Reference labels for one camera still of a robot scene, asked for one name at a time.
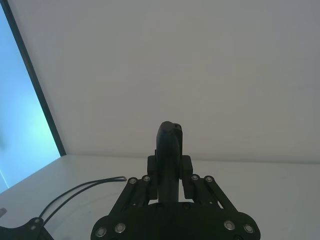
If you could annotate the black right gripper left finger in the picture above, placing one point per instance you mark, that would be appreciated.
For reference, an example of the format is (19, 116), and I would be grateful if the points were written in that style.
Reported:
(165, 160)

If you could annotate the bright panel with black frame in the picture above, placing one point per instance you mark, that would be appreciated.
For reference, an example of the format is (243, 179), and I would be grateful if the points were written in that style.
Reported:
(22, 100)

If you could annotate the black bolted mount piece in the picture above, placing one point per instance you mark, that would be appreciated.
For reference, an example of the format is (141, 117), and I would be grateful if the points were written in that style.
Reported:
(27, 230)

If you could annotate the white table cloth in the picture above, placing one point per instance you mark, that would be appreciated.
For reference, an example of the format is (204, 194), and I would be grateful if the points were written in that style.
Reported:
(262, 185)

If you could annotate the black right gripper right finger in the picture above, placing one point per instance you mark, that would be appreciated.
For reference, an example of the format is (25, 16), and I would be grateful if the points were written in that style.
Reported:
(200, 190)

